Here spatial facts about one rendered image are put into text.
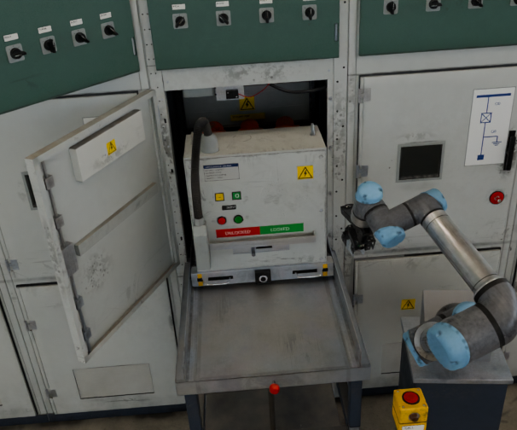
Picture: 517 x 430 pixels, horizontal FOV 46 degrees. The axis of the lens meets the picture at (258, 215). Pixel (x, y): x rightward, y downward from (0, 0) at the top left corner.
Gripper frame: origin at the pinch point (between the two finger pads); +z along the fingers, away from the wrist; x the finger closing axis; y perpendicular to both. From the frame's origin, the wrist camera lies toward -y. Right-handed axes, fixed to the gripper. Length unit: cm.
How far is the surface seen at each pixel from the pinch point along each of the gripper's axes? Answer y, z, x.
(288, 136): -43.9, -10.5, -9.5
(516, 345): 21, 90, 86
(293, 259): -13.4, 23.9, -15.3
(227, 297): -8, 30, -42
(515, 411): 45, 107, 78
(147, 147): -55, -7, -59
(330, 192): -34.5, 16.1, 6.0
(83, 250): -16, -9, -86
